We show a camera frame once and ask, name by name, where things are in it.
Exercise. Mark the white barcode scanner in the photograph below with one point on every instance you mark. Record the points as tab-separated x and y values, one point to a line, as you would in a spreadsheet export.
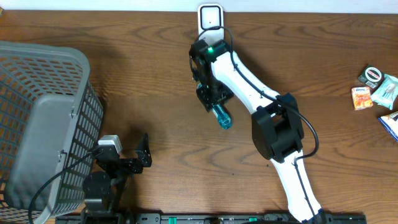
210	15

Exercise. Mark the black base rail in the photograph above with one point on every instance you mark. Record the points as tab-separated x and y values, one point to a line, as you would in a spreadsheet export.
155	218

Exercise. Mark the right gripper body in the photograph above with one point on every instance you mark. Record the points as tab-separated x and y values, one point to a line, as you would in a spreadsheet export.
213	91

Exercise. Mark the grey plastic basket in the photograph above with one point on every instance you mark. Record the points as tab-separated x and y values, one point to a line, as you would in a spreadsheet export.
50	118

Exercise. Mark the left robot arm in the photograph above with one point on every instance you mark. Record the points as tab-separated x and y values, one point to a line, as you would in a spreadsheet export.
103	189

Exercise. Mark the yellow snack bag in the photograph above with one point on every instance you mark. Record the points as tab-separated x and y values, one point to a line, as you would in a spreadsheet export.
389	122

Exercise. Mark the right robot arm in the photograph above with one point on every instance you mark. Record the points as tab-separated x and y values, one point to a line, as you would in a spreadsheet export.
276	124

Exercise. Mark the orange small packet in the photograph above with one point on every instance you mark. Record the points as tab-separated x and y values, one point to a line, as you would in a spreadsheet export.
361	98

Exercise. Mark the teal mouthwash bottle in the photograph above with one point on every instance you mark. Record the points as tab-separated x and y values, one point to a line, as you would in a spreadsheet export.
222	116

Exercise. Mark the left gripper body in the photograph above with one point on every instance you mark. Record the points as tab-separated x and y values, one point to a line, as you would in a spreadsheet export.
129	166

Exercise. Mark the green square box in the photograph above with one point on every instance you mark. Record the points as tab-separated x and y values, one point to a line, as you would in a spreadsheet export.
371	76

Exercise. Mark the light blue wipes pack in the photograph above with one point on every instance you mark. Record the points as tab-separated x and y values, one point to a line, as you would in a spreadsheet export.
386	94

